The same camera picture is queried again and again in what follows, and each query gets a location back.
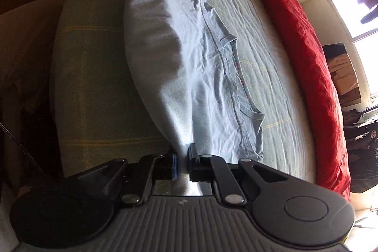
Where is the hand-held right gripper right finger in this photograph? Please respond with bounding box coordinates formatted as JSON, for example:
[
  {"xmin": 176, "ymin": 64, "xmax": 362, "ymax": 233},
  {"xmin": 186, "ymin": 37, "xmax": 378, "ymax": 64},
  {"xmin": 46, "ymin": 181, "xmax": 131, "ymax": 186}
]
[{"xmin": 188, "ymin": 144, "xmax": 288, "ymax": 207}]

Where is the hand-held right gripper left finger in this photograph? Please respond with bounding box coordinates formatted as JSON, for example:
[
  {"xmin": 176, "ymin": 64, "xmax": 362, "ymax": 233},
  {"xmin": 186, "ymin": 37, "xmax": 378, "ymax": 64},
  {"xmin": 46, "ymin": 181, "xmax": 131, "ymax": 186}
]
[{"xmin": 80, "ymin": 152, "xmax": 178, "ymax": 206}]

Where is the light blue printed t-shirt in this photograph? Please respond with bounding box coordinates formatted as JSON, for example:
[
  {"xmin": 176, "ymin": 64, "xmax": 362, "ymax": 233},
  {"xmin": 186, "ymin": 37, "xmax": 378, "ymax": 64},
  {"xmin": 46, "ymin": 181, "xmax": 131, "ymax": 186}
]
[{"xmin": 124, "ymin": 0, "xmax": 265, "ymax": 182}]

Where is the red duvet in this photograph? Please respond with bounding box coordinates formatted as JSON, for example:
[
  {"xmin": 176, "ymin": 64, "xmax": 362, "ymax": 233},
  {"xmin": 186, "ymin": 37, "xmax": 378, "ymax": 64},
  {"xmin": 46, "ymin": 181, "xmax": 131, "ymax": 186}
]
[{"xmin": 235, "ymin": 0, "xmax": 352, "ymax": 201}]

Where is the black hanging jacket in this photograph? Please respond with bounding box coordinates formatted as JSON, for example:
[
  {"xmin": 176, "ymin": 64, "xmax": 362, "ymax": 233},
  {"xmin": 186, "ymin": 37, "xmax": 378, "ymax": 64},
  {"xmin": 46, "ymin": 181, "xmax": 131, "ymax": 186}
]
[{"xmin": 343, "ymin": 109, "xmax": 378, "ymax": 194}]

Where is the brown cardboard box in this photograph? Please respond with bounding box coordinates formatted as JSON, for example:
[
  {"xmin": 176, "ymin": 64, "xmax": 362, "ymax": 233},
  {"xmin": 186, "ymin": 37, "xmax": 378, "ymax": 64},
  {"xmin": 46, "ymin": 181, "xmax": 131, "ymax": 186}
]
[{"xmin": 322, "ymin": 44, "xmax": 363, "ymax": 108}]

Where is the window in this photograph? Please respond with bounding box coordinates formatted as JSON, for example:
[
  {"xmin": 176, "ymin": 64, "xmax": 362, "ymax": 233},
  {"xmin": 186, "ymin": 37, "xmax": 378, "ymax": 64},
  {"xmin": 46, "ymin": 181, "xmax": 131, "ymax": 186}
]
[{"xmin": 325, "ymin": 0, "xmax": 378, "ymax": 99}]

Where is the black cable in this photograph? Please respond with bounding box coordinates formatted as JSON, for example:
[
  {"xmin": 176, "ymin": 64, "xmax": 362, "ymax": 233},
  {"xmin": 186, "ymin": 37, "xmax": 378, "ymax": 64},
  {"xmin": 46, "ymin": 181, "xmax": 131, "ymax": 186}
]
[{"xmin": 0, "ymin": 119, "xmax": 42, "ymax": 173}]

